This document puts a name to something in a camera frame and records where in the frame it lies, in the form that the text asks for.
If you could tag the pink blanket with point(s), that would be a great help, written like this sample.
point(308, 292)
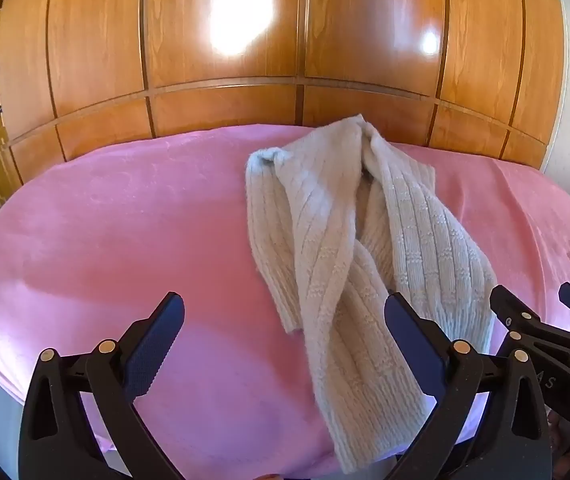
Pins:
point(115, 240)

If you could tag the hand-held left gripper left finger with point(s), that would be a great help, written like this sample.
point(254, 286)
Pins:
point(157, 340)

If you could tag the white knit sweater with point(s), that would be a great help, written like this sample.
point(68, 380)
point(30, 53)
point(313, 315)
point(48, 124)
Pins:
point(365, 240)

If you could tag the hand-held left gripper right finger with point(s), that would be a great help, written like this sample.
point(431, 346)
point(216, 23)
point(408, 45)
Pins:
point(411, 342)

